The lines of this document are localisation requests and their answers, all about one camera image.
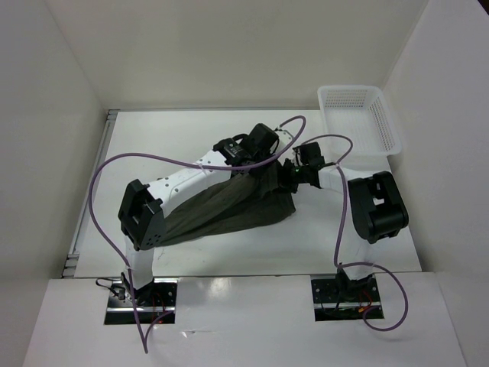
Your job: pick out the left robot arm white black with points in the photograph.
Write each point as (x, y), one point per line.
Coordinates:
(147, 208)

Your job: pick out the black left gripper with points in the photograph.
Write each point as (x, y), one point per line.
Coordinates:
(260, 173)

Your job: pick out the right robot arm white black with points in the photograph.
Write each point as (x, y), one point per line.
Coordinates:
(370, 202)

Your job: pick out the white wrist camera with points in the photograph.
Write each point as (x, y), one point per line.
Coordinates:
(284, 138)
(297, 156)

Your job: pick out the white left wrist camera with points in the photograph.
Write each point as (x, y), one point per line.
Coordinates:
(284, 138)

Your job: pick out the olive green shorts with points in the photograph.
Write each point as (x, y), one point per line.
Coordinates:
(245, 201)

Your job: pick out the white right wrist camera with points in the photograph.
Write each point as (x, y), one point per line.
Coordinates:
(297, 156)

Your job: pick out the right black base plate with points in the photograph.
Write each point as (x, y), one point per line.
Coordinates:
(332, 304)

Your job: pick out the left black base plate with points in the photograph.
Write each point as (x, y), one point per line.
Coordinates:
(157, 306)

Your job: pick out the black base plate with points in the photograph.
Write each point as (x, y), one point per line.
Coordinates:
(157, 306)
(332, 304)

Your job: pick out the white perforated plastic basket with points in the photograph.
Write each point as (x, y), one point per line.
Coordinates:
(360, 113)

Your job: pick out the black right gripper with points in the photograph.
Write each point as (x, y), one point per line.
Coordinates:
(284, 177)

